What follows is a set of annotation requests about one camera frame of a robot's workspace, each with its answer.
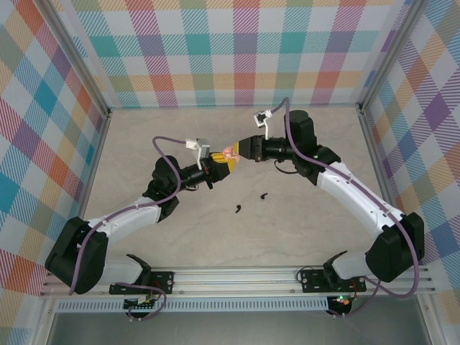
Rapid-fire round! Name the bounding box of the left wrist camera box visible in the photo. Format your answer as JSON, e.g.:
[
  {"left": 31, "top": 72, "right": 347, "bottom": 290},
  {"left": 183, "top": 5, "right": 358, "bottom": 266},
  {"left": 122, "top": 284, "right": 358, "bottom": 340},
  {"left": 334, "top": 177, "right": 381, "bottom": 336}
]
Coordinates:
[{"left": 185, "top": 137, "right": 212, "bottom": 170}]

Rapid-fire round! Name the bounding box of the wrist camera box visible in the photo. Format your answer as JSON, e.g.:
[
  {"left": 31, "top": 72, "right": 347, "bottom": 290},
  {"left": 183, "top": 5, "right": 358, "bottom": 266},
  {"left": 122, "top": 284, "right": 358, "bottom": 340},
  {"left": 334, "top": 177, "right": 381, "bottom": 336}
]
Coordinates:
[
  {"left": 253, "top": 110, "right": 272, "bottom": 141},
  {"left": 185, "top": 137, "right": 212, "bottom": 170}
]

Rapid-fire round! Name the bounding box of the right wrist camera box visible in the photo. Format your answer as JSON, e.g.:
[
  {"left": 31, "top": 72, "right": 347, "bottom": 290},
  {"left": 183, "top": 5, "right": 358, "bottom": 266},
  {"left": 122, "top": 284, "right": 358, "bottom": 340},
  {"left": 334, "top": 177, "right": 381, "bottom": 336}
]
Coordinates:
[{"left": 253, "top": 110, "right": 272, "bottom": 141}]

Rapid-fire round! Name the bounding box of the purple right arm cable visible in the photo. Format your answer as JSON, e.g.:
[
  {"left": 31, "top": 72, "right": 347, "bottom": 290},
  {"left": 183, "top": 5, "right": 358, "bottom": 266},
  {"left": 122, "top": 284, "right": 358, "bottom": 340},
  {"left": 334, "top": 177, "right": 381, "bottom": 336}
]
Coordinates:
[{"left": 269, "top": 97, "right": 422, "bottom": 319}]

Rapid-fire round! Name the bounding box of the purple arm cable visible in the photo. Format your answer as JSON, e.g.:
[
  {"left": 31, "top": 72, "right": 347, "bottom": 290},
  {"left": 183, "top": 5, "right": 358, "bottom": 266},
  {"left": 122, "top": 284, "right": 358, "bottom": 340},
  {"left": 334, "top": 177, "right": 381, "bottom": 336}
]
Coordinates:
[
  {"left": 269, "top": 97, "right": 422, "bottom": 319},
  {"left": 68, "top": 135, "right": 190, "bottom": 323}
]

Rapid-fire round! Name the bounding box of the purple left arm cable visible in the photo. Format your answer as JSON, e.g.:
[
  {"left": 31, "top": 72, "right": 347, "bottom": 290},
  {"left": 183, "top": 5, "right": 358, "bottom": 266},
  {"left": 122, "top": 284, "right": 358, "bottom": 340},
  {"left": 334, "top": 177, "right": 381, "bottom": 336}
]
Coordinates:
[{"left": 68, "top": 135, "right": 190, "bottom": 323}]

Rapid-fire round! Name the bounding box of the aluminium side floor rail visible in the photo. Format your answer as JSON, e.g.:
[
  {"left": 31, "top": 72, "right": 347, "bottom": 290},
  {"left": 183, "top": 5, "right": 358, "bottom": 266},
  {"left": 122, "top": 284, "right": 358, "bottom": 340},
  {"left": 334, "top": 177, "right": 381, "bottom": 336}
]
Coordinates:
[
  {"left": 34, "top": 109, "right": 113, "bottom": 345},
  {"left": 357, "top": 106, "right": 446, "bottom": 345}
]

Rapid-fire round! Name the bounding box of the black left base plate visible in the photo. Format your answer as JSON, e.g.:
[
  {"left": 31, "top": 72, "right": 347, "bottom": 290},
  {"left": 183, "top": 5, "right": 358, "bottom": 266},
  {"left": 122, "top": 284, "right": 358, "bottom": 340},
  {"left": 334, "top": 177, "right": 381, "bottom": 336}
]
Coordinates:
[{"left": 109, "top": 271, "right": 176, "bottom": 296}]

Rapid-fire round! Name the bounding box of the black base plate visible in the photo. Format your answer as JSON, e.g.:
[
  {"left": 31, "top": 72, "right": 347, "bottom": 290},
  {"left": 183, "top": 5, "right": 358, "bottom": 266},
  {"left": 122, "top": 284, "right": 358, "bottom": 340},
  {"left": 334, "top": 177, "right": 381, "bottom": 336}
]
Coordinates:
[
  {"left": 109, "top": 271, "right": 176, "bottom": 296},
  {"left": 299, "top": 267, "right": 368, "bottom": 294}
]

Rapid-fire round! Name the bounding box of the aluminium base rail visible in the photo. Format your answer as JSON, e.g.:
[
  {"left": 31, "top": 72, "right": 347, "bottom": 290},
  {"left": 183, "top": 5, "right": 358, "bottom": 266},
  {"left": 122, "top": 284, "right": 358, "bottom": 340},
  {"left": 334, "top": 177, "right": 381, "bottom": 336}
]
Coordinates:
[{"left": 41, "top": 264, "right": 438, "bottom": 298}]

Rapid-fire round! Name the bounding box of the aluminium corner post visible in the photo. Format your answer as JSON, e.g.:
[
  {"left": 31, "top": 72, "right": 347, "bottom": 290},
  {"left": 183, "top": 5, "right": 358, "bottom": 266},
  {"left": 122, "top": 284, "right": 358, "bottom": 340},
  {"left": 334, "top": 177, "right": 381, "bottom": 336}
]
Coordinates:
[
  {"left": 34, "top": 0, "right": 113, "bottom": 119},
  {"left": 357, "top": 0, "right": 425, "bottom": 116}
]

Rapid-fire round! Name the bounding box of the slotted white cable tray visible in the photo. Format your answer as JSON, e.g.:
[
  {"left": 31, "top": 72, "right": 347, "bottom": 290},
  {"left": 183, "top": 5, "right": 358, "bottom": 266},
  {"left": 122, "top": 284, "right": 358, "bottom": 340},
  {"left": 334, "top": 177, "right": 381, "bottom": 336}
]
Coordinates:
[{"left": 57, "top": 300, "right": 331, "bottom": 313}]

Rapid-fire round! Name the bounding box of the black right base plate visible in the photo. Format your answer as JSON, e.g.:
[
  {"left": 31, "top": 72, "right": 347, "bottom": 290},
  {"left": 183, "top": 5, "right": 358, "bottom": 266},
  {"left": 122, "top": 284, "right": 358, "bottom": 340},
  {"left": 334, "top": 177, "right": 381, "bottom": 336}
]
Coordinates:
[{"left": 299, "top": 267, "right": 368, "bottom": 294}]

